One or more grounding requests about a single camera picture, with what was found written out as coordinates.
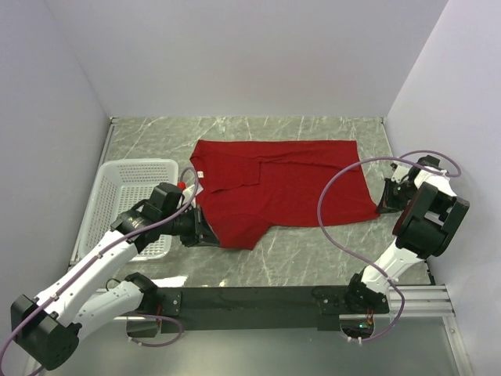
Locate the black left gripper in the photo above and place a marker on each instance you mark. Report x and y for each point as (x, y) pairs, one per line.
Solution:
(201, 233)

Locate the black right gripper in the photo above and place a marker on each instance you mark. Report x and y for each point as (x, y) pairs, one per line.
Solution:
(387, 204)

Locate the red t shirt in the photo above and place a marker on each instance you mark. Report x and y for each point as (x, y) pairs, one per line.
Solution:
(251, 186)

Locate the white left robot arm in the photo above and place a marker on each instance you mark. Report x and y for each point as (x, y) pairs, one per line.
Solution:
(50, 326)

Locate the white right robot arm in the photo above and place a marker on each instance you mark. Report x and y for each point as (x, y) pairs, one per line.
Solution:
(430, 215)

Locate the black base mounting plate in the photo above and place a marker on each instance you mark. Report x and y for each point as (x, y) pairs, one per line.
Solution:
(249, 308)

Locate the white plastic basket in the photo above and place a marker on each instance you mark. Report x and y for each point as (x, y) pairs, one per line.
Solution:
(118, 186)

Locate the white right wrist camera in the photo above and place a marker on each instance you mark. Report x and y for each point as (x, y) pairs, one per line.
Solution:
(400, 172)

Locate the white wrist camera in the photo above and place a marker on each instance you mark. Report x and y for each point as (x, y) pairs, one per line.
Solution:
(188, 191)
(400, 172)

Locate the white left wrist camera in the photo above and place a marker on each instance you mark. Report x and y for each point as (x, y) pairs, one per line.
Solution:
(188, 191)

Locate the aluminium frame rail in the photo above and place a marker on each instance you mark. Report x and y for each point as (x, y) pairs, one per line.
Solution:
(402, 302)

